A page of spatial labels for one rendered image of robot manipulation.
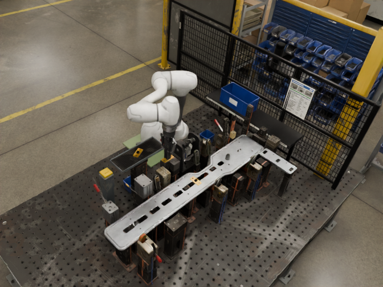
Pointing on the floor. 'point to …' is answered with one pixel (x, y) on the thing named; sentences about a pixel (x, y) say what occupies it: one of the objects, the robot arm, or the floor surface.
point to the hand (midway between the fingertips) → (167, 154)
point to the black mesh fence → (275, 91)
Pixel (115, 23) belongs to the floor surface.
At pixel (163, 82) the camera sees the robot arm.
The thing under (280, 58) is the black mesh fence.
